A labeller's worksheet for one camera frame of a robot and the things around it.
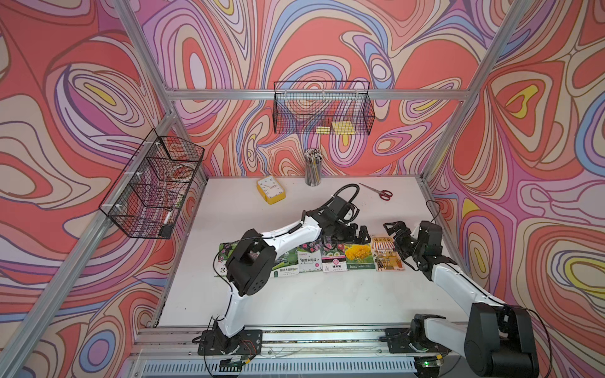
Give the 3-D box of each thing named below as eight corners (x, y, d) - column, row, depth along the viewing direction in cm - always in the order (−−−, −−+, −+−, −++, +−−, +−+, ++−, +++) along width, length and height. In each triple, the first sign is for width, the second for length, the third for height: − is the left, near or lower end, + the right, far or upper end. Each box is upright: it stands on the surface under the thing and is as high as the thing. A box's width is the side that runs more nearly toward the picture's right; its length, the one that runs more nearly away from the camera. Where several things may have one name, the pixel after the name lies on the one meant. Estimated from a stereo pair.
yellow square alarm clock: (267, 206, 111) (266, 202, 108) (255, 185, 120) (254, 181, 117) (287, 198, 114) (287, 193, 112) (273, 178, 123) (273, 173, 121)
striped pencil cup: (304, 187, 119) (304, 158, 105) (304, 177, 124) (304, 147, 109) (321, 187, 119) (323, 158, 104) (320, 176, 124) (322, 147, 109)
